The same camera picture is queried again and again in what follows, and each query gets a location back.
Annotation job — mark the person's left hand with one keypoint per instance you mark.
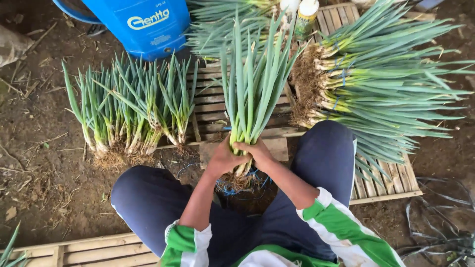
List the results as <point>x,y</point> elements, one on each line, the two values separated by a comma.
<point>222,160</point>

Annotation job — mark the person's right hand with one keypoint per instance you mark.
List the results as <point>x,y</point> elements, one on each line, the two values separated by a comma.
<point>261,154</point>

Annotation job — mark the person's left fingers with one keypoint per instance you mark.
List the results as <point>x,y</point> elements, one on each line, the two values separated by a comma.
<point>241,160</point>

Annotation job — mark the person's right fingers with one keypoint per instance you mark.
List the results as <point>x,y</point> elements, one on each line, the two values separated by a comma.
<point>243,146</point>

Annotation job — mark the green onion bundle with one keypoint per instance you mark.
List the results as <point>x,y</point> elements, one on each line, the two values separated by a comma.
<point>252,85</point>

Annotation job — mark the small wooden board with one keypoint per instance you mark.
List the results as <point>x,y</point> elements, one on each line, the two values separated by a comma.
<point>278,148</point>

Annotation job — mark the slatted wooden pallet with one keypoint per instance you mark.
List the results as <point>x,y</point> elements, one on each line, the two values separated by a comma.
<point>211,107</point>

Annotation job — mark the person's navy trousers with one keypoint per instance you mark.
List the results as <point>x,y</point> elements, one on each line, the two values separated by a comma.
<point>156,200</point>

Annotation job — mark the person's green white jacket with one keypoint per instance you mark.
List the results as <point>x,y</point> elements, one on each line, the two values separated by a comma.
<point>334,226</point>

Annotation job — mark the row of loose green onions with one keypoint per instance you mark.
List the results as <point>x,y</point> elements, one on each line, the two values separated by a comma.
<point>130,107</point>

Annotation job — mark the heap of green onion leaves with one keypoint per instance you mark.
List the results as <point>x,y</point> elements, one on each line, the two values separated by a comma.
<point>222,26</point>

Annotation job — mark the white bottle with green label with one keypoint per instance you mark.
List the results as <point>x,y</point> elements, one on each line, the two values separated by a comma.
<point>306,18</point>

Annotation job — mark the pile of tied onion bundles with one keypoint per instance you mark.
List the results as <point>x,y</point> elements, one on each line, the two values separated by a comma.
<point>374,89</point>

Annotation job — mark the plain white bottle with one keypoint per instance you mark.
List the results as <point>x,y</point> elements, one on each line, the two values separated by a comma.
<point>288,7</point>

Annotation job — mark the blue plastic sprayer tank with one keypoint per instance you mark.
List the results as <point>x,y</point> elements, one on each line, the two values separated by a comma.
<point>144,26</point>

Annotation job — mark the slatted wooden bench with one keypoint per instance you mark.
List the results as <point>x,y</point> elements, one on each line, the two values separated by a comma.
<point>92,252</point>

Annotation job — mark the dark sandal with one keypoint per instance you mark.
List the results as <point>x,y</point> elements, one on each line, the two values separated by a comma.
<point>96,30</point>

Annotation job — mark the withered dark onion leaves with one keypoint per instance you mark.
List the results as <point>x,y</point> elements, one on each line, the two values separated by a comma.
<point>445,237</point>

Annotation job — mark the blue plastic basin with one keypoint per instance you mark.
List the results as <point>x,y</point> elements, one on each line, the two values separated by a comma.
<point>72,9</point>

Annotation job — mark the stray green onion leaves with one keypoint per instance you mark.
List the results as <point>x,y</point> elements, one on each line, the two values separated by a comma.
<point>9,252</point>

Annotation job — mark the grey sack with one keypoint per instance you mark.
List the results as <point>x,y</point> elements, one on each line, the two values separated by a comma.
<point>11,44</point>

